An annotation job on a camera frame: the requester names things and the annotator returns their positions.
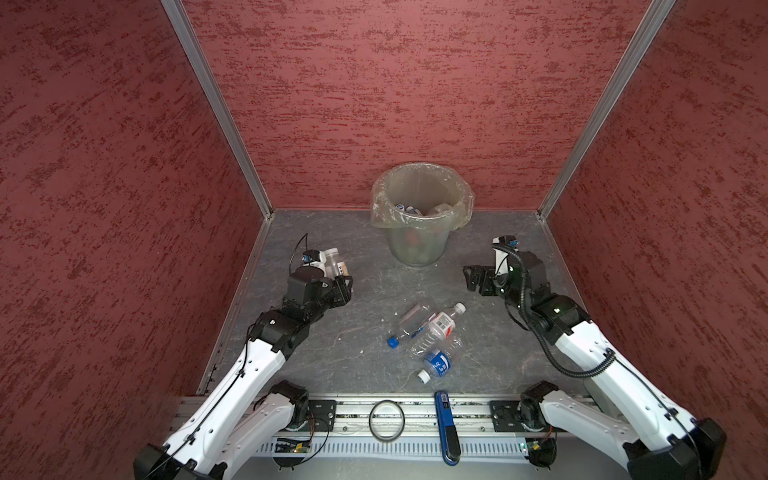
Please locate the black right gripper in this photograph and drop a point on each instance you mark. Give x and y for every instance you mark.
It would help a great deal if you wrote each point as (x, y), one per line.
(487, 275)

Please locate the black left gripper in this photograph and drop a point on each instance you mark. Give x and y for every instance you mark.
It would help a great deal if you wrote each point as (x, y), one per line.
(341, 291)

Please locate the small yellow label bottle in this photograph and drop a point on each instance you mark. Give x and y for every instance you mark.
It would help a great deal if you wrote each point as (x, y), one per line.
(335, 266)

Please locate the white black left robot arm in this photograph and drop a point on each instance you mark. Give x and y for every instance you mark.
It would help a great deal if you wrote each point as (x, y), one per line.
(232, 423)

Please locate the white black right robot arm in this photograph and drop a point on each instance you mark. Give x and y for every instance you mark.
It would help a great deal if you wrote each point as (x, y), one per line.
(650, 435)

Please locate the silver mesh waste bin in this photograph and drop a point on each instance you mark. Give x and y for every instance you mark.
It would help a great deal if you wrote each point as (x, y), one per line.
(417, 247)

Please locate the clear plastic bin liner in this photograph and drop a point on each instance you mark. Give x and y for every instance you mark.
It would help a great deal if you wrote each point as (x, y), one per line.
(439, 192)

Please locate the red white label water bottle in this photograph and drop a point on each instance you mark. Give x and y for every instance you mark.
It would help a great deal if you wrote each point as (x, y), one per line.
(437, 329)

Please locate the blue cap clear bottle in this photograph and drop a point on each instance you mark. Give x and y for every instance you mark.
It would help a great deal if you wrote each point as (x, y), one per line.
(408, 325)

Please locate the blue label crushed bottle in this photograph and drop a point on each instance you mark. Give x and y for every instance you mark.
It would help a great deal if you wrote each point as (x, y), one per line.
(438, 363)

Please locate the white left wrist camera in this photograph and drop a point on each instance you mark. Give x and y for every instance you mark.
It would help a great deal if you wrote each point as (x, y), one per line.
(316, 259)

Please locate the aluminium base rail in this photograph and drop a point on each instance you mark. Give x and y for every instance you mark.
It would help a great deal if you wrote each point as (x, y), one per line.
(405, 427)

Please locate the blue black handle tool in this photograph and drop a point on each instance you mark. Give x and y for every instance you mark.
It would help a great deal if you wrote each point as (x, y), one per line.
(449, 440)

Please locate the aluminium right corner post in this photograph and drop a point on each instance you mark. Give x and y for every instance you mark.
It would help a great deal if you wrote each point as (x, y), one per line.
(641, 40)

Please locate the aluminium corner post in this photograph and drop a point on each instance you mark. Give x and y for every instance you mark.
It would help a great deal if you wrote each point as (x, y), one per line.
(641, 40)
(184, 31)

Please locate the aluminium left corner post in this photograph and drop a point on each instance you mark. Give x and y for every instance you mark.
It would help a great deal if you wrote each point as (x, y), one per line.
(184, 31)

